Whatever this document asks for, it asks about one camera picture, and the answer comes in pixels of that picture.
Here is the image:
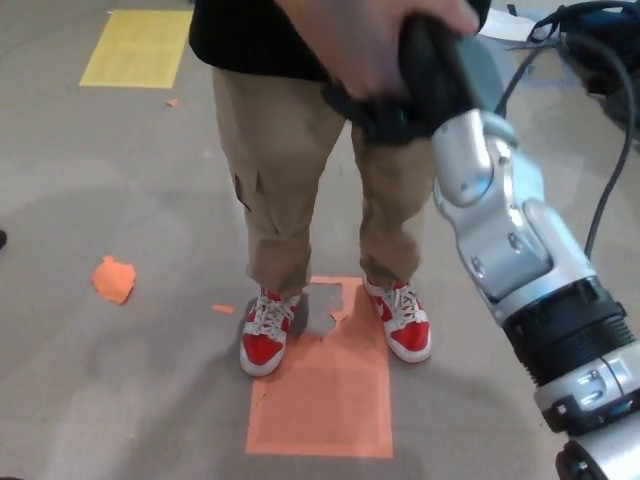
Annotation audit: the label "dark blue backpack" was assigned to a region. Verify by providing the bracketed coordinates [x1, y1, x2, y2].
[528, 0, 640, 101]

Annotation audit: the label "person's red white sneaker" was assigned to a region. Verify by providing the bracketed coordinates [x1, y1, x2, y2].
[239, 285, 303, 378]
[362, 276, 433, 363]

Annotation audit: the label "black t-shirt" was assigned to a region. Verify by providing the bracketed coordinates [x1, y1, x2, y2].
[188, 0, 497, 85]

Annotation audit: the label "robot's black right hand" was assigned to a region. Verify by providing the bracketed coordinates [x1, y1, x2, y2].
[321, 13, 508, 148]

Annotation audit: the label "orange paper sheet with hole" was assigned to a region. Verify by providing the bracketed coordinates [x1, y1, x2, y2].
[244, 275, 395, 458]

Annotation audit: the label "black cable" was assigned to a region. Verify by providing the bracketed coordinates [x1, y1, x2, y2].
[496, 28, 633, 257]

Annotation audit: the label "yellow paper sheet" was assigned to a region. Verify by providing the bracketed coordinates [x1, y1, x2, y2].
[78, 9, 194, 90]

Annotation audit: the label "white paper sheet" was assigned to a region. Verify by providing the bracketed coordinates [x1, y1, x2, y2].
[477, 8, 539, 42]

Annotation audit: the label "person's bare right hand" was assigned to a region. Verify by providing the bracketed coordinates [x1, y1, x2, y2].
[286, 0, 480, 100]

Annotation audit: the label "person's right red white sneaker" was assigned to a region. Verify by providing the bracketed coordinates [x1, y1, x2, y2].
[239, 285, 303, 378]

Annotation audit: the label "beige cargo pants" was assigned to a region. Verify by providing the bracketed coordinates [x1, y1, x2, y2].
[211, 67, 437, 297]

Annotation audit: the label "large torn orange paper piece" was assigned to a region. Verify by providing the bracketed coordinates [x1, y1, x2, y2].
[91, 255, 138, 306]

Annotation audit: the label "person's left red white sneaker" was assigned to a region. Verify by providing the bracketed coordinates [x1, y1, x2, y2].
[362, 276, 433, 363]

